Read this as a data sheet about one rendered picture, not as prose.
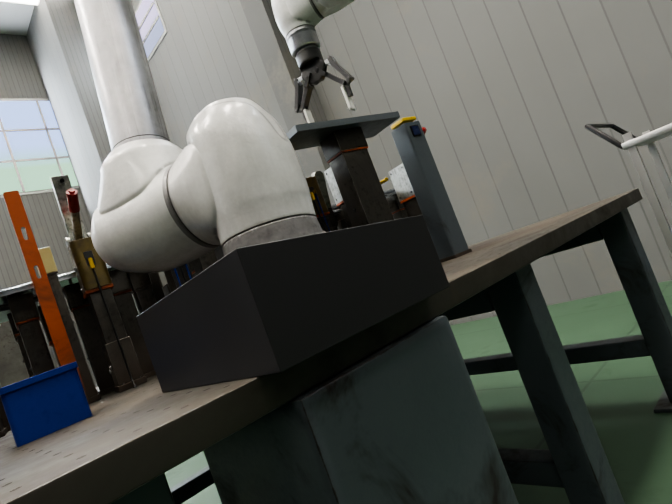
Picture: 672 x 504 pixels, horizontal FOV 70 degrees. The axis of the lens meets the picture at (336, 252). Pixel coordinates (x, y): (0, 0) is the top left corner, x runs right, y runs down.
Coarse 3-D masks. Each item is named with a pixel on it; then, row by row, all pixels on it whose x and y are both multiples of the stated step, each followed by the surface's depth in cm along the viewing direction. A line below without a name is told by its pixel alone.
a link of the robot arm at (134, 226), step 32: (96, 0) 86; (128, 0) 90; (96, 32) 85; (128, 32) 86; (96, 64) 84; (128, 64) 84; (128, 96) 82; (128, 128) 81; (160, 128) 84; (128, 160) 77; (160, 160) 78; (128, 192) 76; (160, 192) 74; (96, 224) 79; (128, 224) 76; (160, 224) 74; (128, 256) 78; (160, 256) 78; (192, 256) 79
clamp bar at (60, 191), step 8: (56, 176) 110; (64, 176) 111; (56, 184) 110; (64, 184) 111; (56, 192) 110; (64, 192) 111; (64, 200) 111; (64, 208) 111; (64, 216) 110; (80, 216) 112; (64, 224) 112; (72, 240) 111
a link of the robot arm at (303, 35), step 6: (294, 30) 134; (300, 30) 134; (306, 30) 134; (312, 30) 135; (288, 36) 136; (294, 36) 134; (300, 36) 134; (306, 36) 134; (312, 36) 135; (288, 42) 137; (294, 42) 135; (300, 42) 134; (306, 42) 134; (312, 42) 135; (318, 42) 136; (294, 48) 135; (300, 48) 135; (294, 54) 137
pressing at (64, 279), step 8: (384, 192) 173; (392, 192) 175; (336, 208) 169; (72, 272) 113; (64, 280) 119; (72, 280) 123; (8, 288) 106; (16, 288) 107; (24, 288) 108; (32, 288) 114; (0, 296) 105; (8, 296) 113; (0, 304) 119
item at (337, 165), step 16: (352, 128) 134; (320, 144) 137; (336, 144) 131; (352, 144) 133; (336, 160) 133; (352, 160) 132; (368, 160) 135; (336, 176) 135; (352, 176) 130; (368, 176) 133; (352, 192) 132; (368, 192) 132; (352, 208) 133; (368, 208) 131; (384, 208) 134; (352, 224) 135
